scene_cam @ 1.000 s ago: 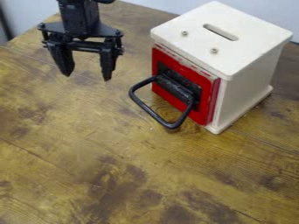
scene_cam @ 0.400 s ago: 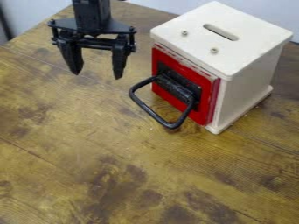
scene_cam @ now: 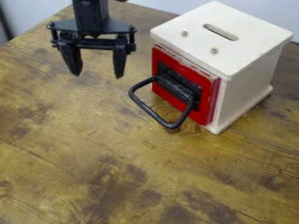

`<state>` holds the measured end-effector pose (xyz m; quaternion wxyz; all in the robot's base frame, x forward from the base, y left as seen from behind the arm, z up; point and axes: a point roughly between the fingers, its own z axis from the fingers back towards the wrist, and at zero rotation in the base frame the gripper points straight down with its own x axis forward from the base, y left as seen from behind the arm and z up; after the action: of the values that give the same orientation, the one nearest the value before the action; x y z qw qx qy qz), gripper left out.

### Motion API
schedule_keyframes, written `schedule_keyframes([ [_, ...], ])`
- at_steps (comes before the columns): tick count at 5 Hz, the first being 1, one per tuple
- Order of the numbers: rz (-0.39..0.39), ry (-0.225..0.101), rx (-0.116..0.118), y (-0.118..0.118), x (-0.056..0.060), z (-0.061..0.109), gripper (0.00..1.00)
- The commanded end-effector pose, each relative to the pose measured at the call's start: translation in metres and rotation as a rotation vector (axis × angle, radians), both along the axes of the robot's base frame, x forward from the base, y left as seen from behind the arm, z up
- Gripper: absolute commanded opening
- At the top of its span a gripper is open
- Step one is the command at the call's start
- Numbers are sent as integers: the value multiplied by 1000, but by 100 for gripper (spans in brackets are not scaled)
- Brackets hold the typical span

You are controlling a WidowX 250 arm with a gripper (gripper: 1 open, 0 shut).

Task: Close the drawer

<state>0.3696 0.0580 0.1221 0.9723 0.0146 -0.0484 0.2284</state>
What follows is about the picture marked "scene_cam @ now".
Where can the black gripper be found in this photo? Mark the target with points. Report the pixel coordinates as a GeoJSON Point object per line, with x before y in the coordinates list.
{"type": "Point", "coordinates": [93, 30]}

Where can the black metal drawer handle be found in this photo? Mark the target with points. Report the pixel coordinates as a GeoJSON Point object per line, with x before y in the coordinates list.
{"type": "Point", "coordinates": [174, 88]}

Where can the red wooden drawer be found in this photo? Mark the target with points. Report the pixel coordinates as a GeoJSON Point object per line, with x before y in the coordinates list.
{"type": "Point", "coordinates": [198, 75]}

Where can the white wooden box cabinet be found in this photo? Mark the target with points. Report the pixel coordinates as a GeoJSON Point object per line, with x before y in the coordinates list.
{"type": "Point", "coordinates": [234, 47]}

